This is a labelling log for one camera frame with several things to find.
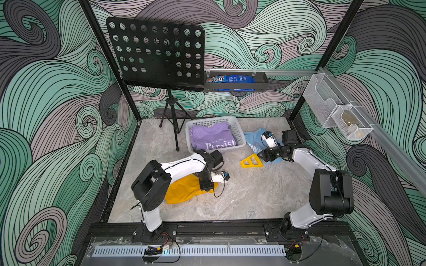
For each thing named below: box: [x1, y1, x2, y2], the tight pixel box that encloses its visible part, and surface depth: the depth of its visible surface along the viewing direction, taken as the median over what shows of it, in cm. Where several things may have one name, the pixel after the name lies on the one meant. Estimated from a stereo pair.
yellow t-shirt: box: [165, 173, 219, 205], surface depth 85 cm
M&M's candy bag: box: [205, 75, 227, 84], surface depth 94 cm
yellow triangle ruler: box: [239, 153, 264, 168], surface depth 99 cm
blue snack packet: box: [226, 74, 256, 84], surface depth 94 cm
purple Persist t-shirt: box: [189, 121, 238, 151], surface depth 106 cm
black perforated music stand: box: [105, 17, 206, 152], surface depth 69 cm
